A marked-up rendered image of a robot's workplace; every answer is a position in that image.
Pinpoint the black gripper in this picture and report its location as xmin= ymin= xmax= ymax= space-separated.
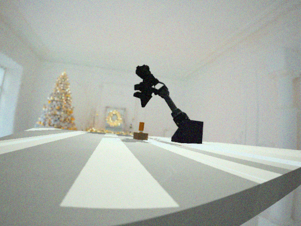
xmin=133 ymin=81 xmax=159 ymax=107

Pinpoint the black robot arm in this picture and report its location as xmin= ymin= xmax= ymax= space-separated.
xmin=134 ymin=65 xmax=190 ymax=127

